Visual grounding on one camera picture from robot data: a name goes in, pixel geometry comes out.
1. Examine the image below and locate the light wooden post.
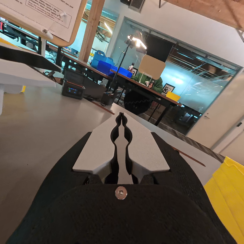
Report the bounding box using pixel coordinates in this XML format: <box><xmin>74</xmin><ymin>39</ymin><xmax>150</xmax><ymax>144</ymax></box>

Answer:
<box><xmin>78</xmin><ymin>0</ymin><xmax>105</xmax><ymax>63</ymax></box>

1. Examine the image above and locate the long brown desk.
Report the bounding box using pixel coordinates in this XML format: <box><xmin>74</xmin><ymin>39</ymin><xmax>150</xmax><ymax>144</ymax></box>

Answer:
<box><xmin>45</xmin><ymin>43</ymin><xmax>183</xmax><ymax>126</ymax></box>

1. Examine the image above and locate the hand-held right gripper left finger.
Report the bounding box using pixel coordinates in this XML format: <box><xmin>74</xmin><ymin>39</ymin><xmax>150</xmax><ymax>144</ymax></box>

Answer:
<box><xmin>72</xmin><ymin>112</ymin><xmax>123</xmax><ymax>181</ymax></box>

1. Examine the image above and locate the blue tote with handle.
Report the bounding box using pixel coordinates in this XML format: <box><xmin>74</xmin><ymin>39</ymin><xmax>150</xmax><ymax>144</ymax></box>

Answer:
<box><xmin>91</xmin><ymin>50</ymin><xmax>115</xmax><ymax>69</ymax></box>

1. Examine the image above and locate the black screen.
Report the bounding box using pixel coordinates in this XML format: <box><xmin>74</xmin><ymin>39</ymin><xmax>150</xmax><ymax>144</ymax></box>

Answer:
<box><xmin>145</xmin><ymin>36</ymin><xmax>174</xmax><ymax>63</ymax></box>

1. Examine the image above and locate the yellow plastic bin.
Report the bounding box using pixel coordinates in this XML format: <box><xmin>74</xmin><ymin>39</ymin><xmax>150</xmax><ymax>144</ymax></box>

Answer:
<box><xmin>203</xmin><ymin>156</ymin><xmax>244</xmax><ymax>244</ymax></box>

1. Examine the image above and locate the black light stand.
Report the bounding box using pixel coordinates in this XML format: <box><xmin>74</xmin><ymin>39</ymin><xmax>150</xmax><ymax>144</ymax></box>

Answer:
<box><xmin>109</xmin><ymin>34</ymin><xmax>147</xmax><ymax>93</ymax></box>

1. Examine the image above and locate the printed paper sign board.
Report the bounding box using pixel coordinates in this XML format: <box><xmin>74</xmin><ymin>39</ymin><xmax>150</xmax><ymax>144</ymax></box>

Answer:
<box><xmin>0</xmin><ymin>0</ymin><xmax>88</xmax><ymax>47</ymax></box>

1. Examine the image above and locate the small yellow bin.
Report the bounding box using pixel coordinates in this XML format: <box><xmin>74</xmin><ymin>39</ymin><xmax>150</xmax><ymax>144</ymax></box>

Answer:
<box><xmin>165</xmin><ymin>91</ymin><xmax>181</xmax><ymax>102</ymax></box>

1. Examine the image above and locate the white door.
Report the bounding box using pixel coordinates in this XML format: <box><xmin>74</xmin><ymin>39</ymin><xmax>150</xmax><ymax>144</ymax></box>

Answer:
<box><xmin>186</xmin><ymin>71</ymin><xmax>244</xmax><ymax>149</ymax></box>

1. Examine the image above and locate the black and white marker tag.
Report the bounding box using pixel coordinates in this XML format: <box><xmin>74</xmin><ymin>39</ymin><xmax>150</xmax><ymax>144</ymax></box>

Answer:
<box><xmin>162</xmin><ymin>83</ymin><xmax>176</xmax><ymax>95</ymax></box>

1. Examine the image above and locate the black charger box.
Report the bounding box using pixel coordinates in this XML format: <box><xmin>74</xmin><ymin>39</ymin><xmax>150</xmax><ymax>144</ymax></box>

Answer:
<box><xmin>101</xmin><ymin>89</ymin><xmax>122</xmax><ymax>106</ymax></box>

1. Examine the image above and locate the black portable power station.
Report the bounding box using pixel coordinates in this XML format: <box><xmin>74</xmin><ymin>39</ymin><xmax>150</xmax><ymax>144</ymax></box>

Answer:
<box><xmin>61</xmin><ymin>69</ymin><xmax>86</xmax><ymax>100</ymax></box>

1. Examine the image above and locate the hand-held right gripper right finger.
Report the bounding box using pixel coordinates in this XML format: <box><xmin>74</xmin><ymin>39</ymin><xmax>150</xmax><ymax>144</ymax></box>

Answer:
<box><xmin>123</xmin><ymin>112</ymin><xmax>170</xmax><ymax>180</ymax></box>

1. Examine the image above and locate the ceiling air vent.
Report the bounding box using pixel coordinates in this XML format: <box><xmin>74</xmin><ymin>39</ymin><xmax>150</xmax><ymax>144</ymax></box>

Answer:
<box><xmin>128</xmin><ymin>0</ymin><xmax>147</xmax><ymax>13</ymax></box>

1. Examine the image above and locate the blue plastic bin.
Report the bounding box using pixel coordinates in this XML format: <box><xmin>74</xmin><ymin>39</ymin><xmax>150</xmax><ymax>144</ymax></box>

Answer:
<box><xmin>97</xmin><ymin>60</ymin><xmax>118</xmax><ymax>76</ymax></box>
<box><xmin>110</xmin><ymin>66</ymin><xmax>133</xmax><ymax>79</ymax></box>

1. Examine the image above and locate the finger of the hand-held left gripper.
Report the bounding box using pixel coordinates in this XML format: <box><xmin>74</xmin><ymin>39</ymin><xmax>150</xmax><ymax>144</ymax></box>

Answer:
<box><xmin>0</xmin><ymin>46</ymin><xmax>62</xmax><ymax>115</ymax></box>

